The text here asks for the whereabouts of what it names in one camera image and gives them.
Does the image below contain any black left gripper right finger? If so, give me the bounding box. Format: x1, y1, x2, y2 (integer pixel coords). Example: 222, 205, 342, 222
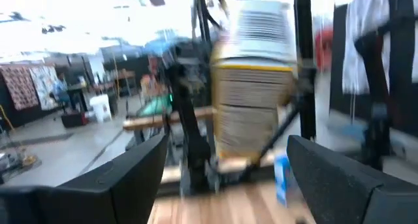
286, 134, 382, 224

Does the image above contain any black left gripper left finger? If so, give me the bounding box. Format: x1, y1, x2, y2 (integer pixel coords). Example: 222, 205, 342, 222
58, 134, 169, 224

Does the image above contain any yellow cereal box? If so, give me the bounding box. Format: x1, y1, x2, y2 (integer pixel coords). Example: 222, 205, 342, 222
210, 0, 298, 161

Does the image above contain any blue and white cereal box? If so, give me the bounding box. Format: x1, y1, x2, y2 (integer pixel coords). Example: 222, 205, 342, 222
273, 151, 297, 208

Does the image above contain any white bin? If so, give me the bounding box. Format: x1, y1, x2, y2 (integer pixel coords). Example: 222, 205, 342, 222
89, 93, 113, 123

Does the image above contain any black case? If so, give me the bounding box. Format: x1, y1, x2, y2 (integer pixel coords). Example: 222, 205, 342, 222
60, 111, 89, 129

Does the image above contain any person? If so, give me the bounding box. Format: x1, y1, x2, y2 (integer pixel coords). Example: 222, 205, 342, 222
52, 72, 72, 111

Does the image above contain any white floral cloth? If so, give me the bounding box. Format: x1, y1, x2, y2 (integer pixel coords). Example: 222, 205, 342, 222
29, 65, 60, 111

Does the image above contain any dark red patterned cloth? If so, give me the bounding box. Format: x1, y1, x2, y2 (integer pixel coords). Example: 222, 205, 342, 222
0, 64, 39, 111

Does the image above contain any white hanging cloth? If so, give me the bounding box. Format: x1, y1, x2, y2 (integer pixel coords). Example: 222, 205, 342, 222
341, 0, 393, 96

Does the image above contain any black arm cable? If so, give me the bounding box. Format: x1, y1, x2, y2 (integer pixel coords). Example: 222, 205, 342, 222
191, 0, 225, 34

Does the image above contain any black vertical frame post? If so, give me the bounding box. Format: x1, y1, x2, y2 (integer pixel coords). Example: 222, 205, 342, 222
293, 0, 317, 140

